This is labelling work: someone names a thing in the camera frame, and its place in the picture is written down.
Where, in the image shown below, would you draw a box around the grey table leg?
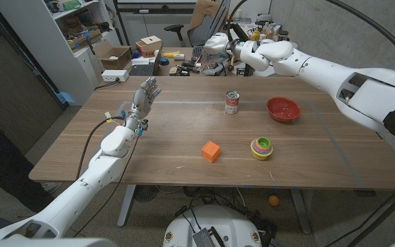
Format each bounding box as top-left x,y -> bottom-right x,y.
289,187 -> 312,235
117,184 -> 136,228

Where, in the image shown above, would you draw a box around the black laptop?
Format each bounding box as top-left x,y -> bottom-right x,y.
129,43 -> 165,77

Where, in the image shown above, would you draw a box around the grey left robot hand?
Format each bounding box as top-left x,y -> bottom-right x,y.
125,76 -> 163,130

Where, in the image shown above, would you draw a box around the person in dark trousers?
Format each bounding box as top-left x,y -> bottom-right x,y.
0,106 -> 56,213

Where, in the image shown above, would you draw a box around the black keyboard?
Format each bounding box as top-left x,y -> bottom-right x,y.
191,45 -> 205,62

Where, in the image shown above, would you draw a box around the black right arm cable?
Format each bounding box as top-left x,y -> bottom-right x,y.
225,0 -> 395,247

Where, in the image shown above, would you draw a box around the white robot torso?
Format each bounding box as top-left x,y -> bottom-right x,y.
163,204 -> 263,247

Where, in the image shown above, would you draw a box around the office chair with tan jacket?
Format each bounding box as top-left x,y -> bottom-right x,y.
164,0 -> 229,48

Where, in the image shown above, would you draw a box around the white power box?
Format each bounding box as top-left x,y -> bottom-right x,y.
101,69 -> 130,83

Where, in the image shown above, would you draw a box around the orange block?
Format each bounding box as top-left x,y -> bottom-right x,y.
201,141 -> 221,164

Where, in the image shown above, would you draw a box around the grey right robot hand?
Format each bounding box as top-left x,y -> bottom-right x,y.
201,32 -> 235,75

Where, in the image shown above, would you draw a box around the round black floor fan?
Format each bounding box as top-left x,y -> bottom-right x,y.
134,185 -> 160,203

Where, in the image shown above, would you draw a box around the white shelf unit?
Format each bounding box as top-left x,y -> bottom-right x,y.
0,0 -> 123,106

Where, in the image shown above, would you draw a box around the rainbow stacking cups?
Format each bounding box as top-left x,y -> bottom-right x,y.
250,137 -> 274,161

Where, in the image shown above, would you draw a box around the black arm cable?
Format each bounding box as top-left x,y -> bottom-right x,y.
75,115 -> 130,181
225,0 -> 395,247

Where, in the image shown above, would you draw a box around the red and white soup can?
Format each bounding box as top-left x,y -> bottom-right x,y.
224,90 -> 241,115

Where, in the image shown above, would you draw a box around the wooden box on brick box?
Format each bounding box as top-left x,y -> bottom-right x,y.
135,35 -> 163,58

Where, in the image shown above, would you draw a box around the clear plastic glasses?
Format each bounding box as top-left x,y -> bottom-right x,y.
200,56 -> 219,75

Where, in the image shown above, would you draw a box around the red bowl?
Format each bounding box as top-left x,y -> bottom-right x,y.
265,97 -> 302,124

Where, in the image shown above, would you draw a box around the computer monitor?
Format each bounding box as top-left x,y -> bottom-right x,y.
204,0 -> 232,45

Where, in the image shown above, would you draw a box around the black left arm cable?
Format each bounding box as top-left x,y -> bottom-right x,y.
75,115 -> 130,181

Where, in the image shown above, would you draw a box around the open cardboard box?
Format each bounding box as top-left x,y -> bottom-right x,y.
93,40 -> 133,71

